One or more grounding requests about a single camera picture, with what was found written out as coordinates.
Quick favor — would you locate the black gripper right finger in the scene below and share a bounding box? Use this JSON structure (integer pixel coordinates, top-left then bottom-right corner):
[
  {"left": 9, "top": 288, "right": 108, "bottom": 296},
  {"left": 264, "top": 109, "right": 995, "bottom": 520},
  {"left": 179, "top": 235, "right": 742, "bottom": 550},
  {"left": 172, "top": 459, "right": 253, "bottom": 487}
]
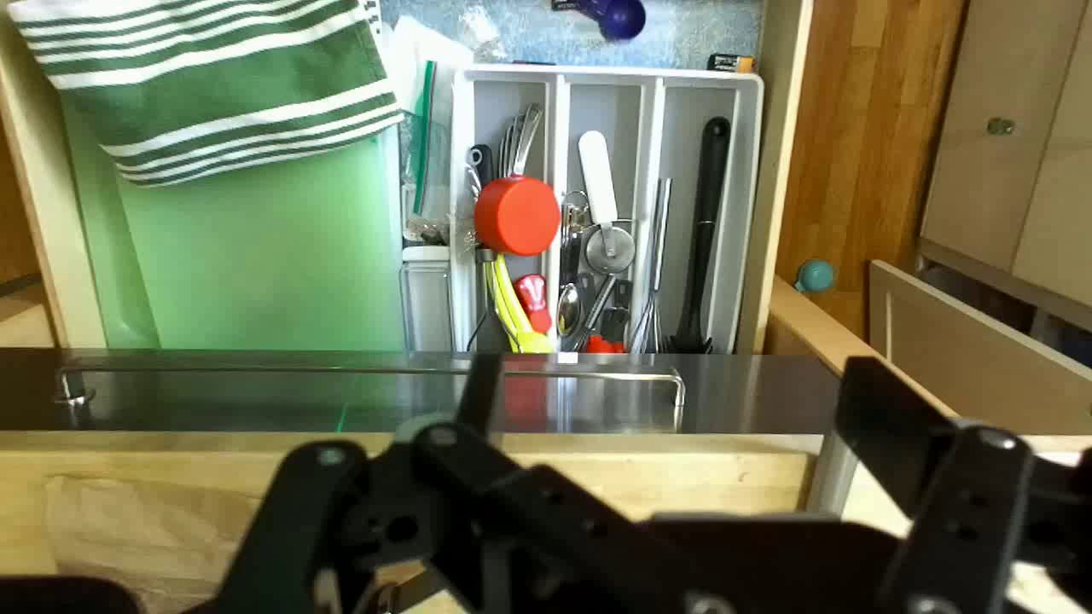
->
[{"left": 833, "top": 354, "right": 1092, "bottom": 614}]

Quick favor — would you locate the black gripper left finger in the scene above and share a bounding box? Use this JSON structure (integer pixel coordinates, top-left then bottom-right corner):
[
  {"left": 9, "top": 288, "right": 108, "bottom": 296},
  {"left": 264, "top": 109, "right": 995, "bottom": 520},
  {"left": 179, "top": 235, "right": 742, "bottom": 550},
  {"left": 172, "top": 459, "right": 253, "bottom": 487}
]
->
[{"left": 215, "top": 325, "right": 685, "bottom": 614}]

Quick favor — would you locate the steel drawer handle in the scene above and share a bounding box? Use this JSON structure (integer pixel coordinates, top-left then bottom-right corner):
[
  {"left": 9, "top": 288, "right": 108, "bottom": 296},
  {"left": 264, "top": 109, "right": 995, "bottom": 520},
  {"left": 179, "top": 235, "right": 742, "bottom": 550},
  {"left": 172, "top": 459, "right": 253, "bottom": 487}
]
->
[{"left": 499, "top": 363, "right": 692, "bottom": 438}]

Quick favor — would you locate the thin metal rod utensil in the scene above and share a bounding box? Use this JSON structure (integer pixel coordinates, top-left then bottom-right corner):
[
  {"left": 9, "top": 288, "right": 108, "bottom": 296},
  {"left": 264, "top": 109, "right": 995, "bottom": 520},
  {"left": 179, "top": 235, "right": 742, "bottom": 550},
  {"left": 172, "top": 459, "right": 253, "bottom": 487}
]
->
[{"left": 631, "top": 173, "right": 677, "bottom": 354}]

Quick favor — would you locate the black spatula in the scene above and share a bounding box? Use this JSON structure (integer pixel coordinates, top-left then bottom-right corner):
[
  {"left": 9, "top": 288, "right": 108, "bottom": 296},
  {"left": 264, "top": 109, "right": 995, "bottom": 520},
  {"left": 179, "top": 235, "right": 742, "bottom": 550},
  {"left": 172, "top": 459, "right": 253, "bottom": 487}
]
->
[{"left": 664, "top": 114, "right": 735, "bottom": 354}]

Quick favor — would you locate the teal ball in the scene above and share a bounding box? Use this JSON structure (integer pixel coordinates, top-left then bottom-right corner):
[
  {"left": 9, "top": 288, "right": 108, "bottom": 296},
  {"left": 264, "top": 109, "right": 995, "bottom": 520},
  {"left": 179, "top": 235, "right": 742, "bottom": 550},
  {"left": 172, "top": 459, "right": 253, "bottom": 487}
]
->
[{"left": 791, "top": 257, "right": 841, "bottom": 299}]

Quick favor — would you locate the cream cabinet unit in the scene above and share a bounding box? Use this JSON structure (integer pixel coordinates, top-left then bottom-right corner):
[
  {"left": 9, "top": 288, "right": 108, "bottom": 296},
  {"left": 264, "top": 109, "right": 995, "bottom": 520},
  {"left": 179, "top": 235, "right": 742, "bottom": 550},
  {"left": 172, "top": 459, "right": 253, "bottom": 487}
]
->
[{"left": 919, "top": 0, "right": 1092, "bottom": 334}]

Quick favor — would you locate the white handled utensil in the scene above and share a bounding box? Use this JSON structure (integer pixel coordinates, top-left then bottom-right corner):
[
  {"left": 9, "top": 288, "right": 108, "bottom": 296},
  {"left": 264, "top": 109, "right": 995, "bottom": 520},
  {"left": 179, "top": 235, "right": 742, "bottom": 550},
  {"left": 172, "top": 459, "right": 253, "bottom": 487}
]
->
[{"left": 575, "top": 127, "right": 623, "bottom": 232}]

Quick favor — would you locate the green stick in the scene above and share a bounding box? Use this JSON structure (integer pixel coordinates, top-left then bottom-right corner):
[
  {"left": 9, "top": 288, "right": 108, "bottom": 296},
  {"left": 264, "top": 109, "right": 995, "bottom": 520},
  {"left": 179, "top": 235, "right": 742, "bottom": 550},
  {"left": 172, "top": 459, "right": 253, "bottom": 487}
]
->
[{"left": 405, "top": 57, "right": 441, "bottom": 222}]

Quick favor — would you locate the green cutting mat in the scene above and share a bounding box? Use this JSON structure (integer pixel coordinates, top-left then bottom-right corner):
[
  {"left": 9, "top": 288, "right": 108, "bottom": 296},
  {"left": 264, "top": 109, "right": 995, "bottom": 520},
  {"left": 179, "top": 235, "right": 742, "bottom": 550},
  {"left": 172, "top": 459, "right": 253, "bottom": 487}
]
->
[{"left": 63, "top": 106, "right": 410, "bottom": 354}]

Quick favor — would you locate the purple measuring scoop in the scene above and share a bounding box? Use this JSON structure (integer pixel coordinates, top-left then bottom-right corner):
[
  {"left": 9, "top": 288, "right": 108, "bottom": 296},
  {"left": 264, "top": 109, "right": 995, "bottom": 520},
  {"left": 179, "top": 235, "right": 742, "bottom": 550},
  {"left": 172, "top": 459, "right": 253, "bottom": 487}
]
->
[{"left": 548, "top": 0, "right": 650, "bottom": 43}]

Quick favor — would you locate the light wooden board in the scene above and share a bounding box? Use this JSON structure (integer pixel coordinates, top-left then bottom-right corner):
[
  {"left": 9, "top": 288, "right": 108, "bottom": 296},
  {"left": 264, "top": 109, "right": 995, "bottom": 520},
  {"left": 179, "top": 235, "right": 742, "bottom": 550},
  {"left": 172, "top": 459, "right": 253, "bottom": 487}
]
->
[{"left": 868, "top": 257, "right": 1092, "bottom": 438}]

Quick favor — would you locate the clear plastic container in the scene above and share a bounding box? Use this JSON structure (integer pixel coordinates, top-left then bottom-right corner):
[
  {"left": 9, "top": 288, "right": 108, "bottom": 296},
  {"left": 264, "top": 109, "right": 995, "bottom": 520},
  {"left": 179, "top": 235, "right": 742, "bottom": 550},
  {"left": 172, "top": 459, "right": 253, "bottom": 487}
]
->
[{"left": 395, "top": 232, "right": 456, "bottom": 354}]

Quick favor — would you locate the green striped towel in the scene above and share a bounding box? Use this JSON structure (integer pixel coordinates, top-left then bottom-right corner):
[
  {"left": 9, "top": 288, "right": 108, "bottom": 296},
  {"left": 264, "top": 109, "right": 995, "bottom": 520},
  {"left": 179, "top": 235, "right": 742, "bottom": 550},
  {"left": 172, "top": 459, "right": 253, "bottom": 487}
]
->
[{"left": 2, "top": 0, "right": 410, "bottom": 190}]

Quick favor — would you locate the small battery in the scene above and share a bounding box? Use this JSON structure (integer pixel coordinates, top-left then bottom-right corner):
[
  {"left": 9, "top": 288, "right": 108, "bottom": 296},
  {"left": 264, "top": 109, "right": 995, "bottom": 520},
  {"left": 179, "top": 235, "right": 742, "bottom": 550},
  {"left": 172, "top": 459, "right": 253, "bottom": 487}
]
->
[{"left": 702, "top": 52, "right": 761, "bottom": 76}]

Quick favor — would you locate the steel can opener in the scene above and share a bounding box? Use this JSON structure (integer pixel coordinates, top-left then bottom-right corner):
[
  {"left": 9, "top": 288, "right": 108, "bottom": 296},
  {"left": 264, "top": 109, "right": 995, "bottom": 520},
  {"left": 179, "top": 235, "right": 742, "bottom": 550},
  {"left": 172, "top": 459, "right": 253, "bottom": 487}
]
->
[{"left": 561, "top": 220, "right": 642, "bottom": 354}]

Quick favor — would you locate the steel front drawer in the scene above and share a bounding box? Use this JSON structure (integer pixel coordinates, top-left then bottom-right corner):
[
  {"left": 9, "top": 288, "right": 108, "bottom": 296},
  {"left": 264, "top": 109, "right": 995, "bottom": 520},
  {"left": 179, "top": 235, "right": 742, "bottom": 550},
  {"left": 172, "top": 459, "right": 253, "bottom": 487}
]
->
[{"left": 0, "top": 345, "right": 845, "bottom": 438}]

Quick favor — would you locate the metal wire whisk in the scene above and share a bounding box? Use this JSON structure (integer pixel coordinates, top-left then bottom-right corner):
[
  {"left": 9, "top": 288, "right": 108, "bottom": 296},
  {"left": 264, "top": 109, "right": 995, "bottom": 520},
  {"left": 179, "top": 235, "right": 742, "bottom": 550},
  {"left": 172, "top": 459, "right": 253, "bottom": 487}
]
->
[{"left": 499, "top": 99, "right": 548, "bottom": 183}]

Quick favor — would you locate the wooden drawer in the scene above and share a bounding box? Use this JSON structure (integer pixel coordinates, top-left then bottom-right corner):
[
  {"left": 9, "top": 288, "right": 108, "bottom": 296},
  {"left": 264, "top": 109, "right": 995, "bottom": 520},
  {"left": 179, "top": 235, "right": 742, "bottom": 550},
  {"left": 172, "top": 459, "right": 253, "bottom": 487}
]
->
[{"left": 0, "top": 0, "right": 816, "bottom": 357}]

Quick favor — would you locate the wooden kitchen cabinet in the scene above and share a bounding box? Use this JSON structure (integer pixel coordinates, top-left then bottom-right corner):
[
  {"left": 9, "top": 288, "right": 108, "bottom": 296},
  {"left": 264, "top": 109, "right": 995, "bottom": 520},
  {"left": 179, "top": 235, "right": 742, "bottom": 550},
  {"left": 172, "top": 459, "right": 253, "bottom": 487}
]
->
[{"left": 0, "top": 284, "right": 969, "bottom": 614}]

